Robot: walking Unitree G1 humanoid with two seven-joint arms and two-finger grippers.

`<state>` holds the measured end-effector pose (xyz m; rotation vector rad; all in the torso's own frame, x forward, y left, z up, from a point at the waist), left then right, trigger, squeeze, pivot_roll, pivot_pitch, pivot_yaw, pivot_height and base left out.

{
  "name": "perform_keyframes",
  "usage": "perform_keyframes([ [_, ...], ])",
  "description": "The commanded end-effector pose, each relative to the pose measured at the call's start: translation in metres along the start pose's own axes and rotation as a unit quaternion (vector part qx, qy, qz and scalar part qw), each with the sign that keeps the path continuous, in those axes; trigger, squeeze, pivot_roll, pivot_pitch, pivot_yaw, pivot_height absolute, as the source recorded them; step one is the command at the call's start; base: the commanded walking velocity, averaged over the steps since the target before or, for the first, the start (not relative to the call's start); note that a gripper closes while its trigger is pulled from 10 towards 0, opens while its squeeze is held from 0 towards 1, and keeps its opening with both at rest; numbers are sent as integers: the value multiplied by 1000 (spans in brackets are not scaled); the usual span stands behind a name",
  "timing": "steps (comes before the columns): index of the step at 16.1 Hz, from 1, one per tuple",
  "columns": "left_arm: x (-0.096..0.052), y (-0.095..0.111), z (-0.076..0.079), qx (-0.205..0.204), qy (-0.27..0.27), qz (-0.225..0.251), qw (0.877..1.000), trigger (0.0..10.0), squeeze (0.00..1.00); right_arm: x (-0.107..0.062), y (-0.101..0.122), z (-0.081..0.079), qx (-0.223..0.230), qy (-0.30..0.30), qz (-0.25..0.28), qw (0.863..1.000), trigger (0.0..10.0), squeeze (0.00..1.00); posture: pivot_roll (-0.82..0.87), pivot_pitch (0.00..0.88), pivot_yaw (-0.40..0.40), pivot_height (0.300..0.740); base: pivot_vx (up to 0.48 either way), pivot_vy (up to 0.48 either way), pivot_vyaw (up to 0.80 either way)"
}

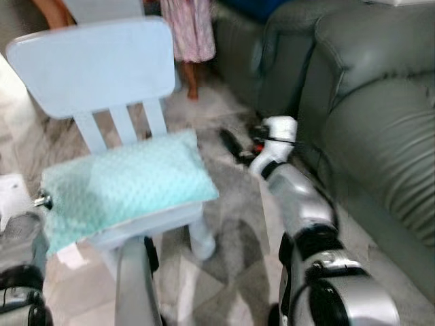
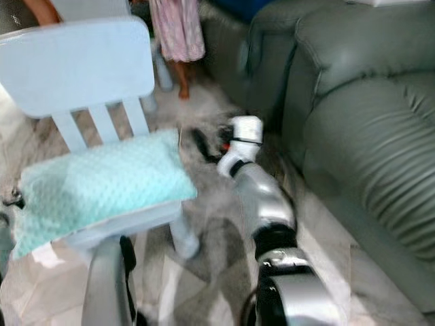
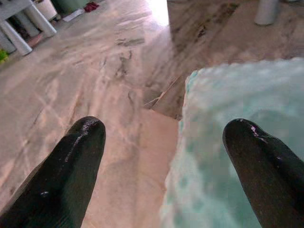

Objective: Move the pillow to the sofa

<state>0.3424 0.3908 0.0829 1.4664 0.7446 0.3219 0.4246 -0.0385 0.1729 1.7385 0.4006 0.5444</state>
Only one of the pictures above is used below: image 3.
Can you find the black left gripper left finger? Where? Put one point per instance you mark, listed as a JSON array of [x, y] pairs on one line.
[[66, 171]]

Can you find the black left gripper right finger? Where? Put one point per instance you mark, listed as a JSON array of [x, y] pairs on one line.
[[268, 171]]

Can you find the mint green plush pillow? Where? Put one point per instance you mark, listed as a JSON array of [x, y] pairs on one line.
[[213, 107]]

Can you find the yellow-green small item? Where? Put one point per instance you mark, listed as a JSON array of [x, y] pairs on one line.
[[2, 55]]

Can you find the white paper sheet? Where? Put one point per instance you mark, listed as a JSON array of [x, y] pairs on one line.
[[73, 14]]

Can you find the white cylindrical furniture leg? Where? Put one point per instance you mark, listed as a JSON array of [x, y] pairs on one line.
[[267, 12]]

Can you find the red cloth item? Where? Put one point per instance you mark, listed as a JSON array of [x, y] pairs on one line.
[[91, 6]]

